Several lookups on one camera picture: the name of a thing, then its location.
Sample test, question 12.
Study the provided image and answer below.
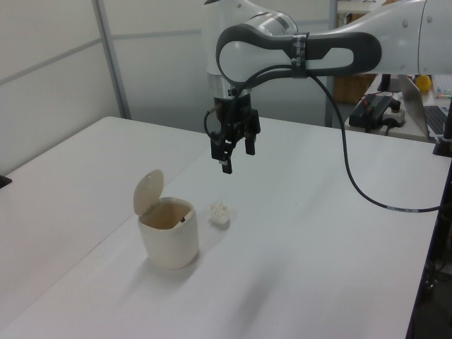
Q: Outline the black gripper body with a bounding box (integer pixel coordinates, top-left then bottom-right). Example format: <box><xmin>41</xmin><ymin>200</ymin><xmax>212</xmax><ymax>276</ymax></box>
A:
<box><xmin>210</xmin><ymin>93</ymin><xmax>263</xmax><ymax>142</ymax></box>

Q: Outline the white paper trash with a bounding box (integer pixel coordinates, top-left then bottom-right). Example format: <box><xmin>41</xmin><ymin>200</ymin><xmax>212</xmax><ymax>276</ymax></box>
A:
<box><xmin>207</xmin><ymin>201</ymin><xmax>232</xmax><ymax>228</ymax></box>

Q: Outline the small white lidded bin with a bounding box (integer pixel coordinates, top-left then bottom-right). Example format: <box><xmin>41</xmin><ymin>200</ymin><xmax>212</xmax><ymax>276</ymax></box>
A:
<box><xmin>133</xmin><ymin>168</ymin><xmax>200</xmax><ymax>271</ymax></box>

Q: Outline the black power supply box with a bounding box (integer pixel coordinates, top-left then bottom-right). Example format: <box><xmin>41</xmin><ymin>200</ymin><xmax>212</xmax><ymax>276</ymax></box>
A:
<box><xmin>349</xmin><ymin>93</ymin><xmax>400</xmax><ymax>133</ymax></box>

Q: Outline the emergency stop button box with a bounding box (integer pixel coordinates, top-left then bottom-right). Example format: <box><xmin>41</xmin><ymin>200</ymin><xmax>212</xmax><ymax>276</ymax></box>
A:
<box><xmin>382</xmin><ymin>99</ymin><xmax>408</xmax><ymax>129</ymax></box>

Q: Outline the white side desk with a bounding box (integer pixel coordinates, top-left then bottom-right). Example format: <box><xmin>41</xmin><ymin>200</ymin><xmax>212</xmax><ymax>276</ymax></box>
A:
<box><xmin>347</xmin><ymin>73</ymin><xmax>441</xmax><ymax>145</ymax></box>

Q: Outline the silver laptop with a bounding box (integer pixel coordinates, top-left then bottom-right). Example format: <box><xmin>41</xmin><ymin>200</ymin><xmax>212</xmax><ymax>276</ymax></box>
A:
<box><xmin>398</xmin><ymin>73</ymin><xmax>452</xmax><ymax>140</ymax></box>

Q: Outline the yellow round object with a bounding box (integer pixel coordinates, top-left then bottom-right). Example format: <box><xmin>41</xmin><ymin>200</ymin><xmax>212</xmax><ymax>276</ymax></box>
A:
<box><xmin>414</xmin><ymin>74</ymin><xmax>433</xmax><ymax>94</ymax></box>

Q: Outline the black cable strap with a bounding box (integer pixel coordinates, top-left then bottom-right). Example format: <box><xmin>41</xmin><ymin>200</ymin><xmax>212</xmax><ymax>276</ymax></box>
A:
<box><xmin>290</xmin><ymin>32</ymin><xmax>311</xmax><ymax>79</ymax></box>

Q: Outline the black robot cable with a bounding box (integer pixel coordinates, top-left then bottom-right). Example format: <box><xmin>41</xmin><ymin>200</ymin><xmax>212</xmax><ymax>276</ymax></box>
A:
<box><xmin>203</xmin><ymin>64</ymin><xmax>443</xmax><ymax>213</ymax></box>

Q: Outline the grey partition post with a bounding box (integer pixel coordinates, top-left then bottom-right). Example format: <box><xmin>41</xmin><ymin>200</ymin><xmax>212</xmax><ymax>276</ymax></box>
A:
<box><xmin>94</xmin><ymin>0</ymin><xmax>132</xmax><ymax>120</ymax></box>

